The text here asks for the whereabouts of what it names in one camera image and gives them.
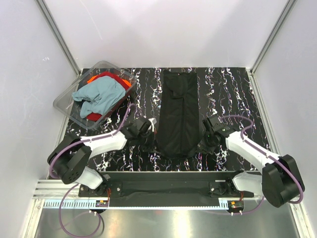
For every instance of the orange black connector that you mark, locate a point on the orange black connector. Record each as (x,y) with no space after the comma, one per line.
(102,203)
(239,205)

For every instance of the right orange black connector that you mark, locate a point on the right orange black connector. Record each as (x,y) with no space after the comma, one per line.
(239,205)

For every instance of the right aluminium frame post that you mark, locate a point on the right aluminium frame post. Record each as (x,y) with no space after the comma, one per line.
(274,32)

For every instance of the red t shirt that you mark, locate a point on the red t shirt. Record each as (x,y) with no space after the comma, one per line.
(95,116)

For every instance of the aluminium frame post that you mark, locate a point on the aluminium frame post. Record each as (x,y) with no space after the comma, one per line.
(274,32)
(58,36)

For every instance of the clear plastic bin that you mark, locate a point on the clear plastic bin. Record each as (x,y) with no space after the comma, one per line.
(66,105)

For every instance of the white slotted cable duct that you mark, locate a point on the white slotted cable duct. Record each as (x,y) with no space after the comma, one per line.
(138,205)

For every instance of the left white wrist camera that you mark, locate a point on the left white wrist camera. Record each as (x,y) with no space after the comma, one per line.
(153,121)

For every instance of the black t shirt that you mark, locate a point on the black t shirt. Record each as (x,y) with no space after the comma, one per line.
(178,133)

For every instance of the light blue t shirt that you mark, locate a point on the light blue t shirt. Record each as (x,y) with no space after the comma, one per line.
(99,96)

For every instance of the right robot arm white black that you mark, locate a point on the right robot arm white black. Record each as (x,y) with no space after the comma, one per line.
(279,180)

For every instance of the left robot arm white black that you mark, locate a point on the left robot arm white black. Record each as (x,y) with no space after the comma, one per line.
(69,159)

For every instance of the left orange black connector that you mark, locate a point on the left orange black connector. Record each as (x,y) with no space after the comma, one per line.
(102,203)

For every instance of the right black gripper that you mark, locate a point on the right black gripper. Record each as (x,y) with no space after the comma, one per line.
(202,146)

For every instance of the orange t shirt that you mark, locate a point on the orange t shirt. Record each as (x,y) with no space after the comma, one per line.
(120,80)

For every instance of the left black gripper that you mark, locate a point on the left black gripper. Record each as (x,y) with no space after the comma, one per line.
(153,145)

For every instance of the left aluminium frame post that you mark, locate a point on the left aluminium frame post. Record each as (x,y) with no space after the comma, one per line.
(58,36)

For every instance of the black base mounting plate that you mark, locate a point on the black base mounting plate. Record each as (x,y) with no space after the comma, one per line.
(194,188)

